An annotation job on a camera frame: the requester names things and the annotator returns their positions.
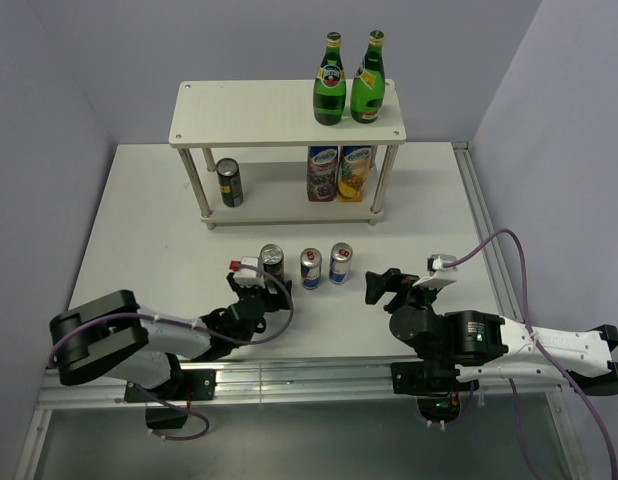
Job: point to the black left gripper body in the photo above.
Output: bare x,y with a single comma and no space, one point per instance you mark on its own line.
270,298

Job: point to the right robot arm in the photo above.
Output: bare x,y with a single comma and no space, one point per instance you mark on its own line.
468,349

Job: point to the yellow pineapple juice carton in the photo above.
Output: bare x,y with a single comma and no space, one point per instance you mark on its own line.
353,173

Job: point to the aluminium front rail frame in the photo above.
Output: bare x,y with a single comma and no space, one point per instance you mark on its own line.
246,382

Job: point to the white two-tier shelf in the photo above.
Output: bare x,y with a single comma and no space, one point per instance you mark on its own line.
268,127

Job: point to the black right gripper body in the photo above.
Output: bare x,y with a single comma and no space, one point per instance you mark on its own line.
415,296

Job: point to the black can front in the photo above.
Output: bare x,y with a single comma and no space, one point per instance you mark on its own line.
230,184

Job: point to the blue silver can right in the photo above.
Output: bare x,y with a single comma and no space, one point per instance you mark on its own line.
340,262

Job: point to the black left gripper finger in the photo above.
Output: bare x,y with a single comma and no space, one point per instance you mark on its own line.
278,294
237,288

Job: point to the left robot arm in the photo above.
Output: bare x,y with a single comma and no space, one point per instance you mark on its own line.
113,336

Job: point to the purple grape juice carton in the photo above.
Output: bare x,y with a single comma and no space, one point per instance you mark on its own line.
322,164

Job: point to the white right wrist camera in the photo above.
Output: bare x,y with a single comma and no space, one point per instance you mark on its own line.
440,273

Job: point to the green glass bottle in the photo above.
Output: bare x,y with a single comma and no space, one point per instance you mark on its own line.
368,87
329,91

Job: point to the blue silver can left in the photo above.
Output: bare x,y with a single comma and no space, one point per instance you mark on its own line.
310,268

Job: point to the blue silver can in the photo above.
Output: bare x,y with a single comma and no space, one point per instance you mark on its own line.
310,268
340,262

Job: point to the black can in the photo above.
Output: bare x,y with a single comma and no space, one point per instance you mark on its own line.
230,184
272,260

